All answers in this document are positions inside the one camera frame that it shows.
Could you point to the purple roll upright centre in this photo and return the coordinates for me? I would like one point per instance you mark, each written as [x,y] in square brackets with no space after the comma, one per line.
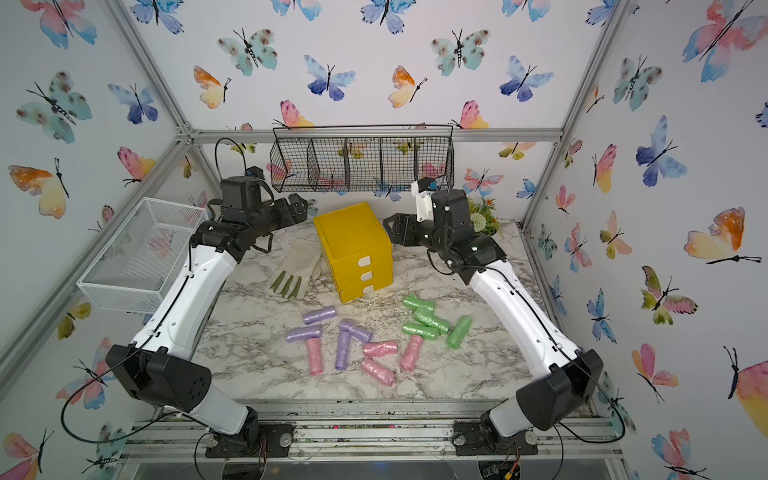
[343,349]

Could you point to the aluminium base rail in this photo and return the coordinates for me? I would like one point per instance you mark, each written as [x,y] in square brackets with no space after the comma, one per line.
[379,440]

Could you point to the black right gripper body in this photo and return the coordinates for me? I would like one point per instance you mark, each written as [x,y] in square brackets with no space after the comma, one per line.
[416,233]

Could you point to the yellow three-drawer box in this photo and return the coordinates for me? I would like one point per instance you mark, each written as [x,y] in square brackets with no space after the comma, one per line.
[357,249]

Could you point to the white mesh wall basket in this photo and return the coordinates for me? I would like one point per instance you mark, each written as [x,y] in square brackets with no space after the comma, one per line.
[136,268]

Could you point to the pink roll upright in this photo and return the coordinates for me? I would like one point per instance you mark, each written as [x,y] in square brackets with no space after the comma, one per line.
[315,356]
[412,353]

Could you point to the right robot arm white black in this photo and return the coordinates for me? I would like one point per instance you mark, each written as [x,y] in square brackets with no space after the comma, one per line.
[564,377]

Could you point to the white pot with green plant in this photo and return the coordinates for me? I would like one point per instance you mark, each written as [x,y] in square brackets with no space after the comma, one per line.
[482,216]

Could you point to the beige green work glove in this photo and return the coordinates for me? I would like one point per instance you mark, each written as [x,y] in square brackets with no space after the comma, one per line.
[292,277]

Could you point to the green roll top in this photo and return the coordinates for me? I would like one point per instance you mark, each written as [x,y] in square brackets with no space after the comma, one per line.
[414,303]

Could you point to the pink roll right upright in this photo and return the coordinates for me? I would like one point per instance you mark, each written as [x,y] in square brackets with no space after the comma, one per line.
[412,353]

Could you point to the pink roll bottom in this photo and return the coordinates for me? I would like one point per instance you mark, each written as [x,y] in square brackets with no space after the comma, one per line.
[378,372]

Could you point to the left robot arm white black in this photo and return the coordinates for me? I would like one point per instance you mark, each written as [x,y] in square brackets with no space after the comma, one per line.
[156,367]

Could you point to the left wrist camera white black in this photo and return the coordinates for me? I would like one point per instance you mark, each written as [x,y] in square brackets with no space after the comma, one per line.
[255,171]

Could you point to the pink roll centre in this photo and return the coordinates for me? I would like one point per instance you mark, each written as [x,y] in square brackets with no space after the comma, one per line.
[380,349]

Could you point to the pink roll left upright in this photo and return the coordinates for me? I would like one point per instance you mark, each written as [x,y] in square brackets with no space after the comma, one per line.
[315,356]

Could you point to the black wire wall basket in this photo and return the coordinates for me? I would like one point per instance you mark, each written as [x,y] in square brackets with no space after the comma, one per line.
[380,159]

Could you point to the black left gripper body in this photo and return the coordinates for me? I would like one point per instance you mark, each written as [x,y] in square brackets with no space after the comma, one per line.
[280,216]

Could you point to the green roll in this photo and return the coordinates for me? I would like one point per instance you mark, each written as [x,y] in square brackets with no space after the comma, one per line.
[426,332]
[414,303]
[427,318]
[459,332]

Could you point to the purple roll upper left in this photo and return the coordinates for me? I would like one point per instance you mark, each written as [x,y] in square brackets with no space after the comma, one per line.
[319,315]

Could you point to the purple roll angled centre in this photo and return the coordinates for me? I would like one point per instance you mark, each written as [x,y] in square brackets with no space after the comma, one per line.
[355,330]

